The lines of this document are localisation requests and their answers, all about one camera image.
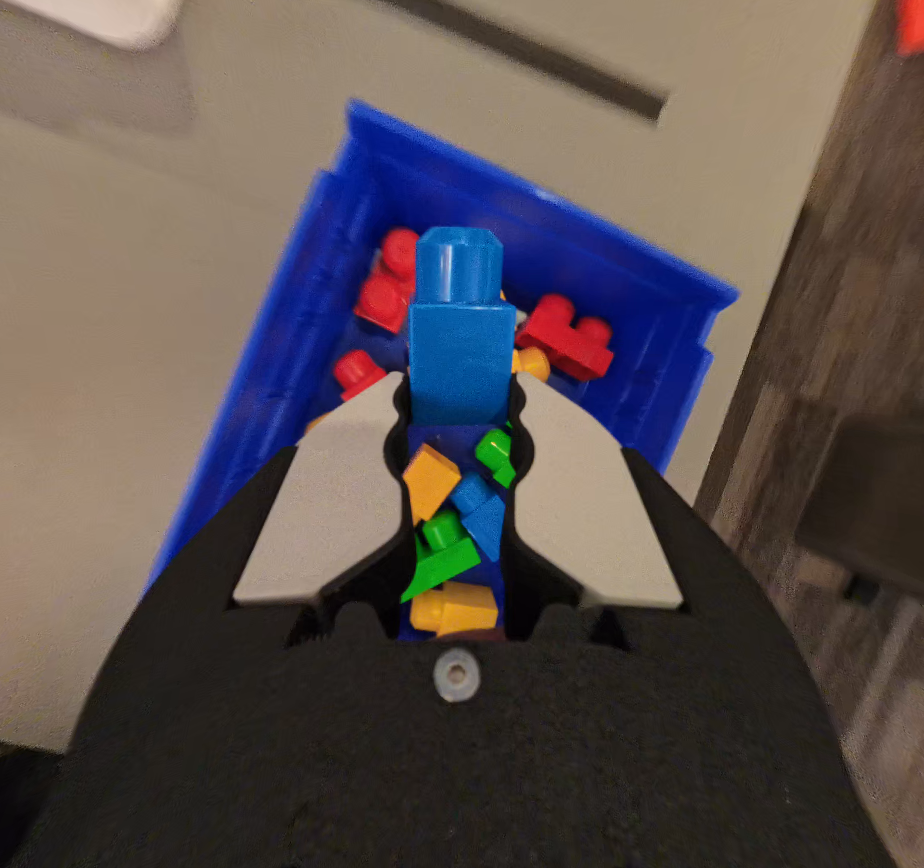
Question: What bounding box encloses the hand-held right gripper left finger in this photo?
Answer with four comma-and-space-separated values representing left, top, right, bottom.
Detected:
232, 371, 414, 608

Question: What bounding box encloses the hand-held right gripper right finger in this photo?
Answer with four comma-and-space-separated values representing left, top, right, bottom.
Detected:
505, 371, 683, 610

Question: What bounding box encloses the blue toy block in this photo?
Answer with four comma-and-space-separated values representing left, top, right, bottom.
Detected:
451, 473, 506, 562
408, 227, 517, 427

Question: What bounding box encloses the blue plastic bin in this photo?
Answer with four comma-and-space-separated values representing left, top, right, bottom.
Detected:
141, 97, 741, 641

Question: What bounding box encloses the grey desk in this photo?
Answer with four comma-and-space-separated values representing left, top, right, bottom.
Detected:
0, 0, 882, 753

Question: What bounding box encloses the green two-stud toy block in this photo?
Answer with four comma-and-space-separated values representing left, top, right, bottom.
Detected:
400, 509, 481, 603
475, 429, 517, 488

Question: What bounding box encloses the red two-stud toy block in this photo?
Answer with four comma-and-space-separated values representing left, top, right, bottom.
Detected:
514, 294, 615, 381
354, 227, 420, 335

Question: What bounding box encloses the dark furniture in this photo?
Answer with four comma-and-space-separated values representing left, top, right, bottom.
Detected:
794, 413, 924, 595

